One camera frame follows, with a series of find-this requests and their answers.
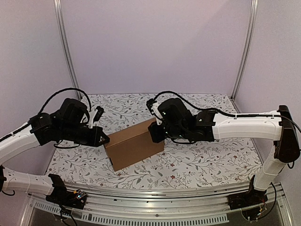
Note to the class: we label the left aluminium frame post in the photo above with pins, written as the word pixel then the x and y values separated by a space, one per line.
pixel 64 41

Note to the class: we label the brown cardboard box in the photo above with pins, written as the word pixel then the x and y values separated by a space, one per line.
pixel 131 145

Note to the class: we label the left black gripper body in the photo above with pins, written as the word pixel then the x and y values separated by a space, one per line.
pixel 90 140

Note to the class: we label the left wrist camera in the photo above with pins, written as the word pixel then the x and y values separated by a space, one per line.
pixel 95 116

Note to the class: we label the right aluminium frame post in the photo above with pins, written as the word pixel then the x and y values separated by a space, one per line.
pixel 246 49

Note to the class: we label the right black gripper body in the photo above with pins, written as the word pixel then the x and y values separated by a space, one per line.
pixel 155 132

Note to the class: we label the front aluminium rail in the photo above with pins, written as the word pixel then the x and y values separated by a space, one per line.
pixel 179 207

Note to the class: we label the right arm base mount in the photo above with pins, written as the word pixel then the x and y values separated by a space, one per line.
pixel 254 203

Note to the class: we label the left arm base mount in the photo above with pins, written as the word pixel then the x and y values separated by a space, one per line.
pixel 74 199

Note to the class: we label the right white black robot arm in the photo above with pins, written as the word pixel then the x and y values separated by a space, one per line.
pixel 175 121

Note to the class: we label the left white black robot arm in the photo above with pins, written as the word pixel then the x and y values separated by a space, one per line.
pixel 73 121

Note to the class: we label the aluminium frame post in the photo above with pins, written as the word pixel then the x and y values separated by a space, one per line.
pixel 64 41
pixel 246 49

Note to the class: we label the floral patterned table mat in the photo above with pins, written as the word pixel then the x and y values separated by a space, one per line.
pixel 222 162

